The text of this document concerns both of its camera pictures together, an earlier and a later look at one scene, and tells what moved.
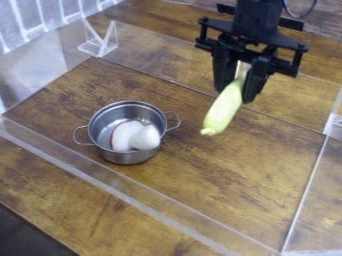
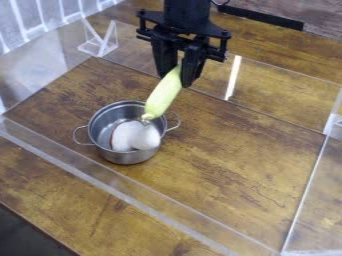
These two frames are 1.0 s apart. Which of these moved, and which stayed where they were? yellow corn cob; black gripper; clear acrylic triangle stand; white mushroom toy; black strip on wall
Moved: black gripper; yellow corn cob
Stayed: white mushroom toy; black strip on wall; clear acrylic triangle stand
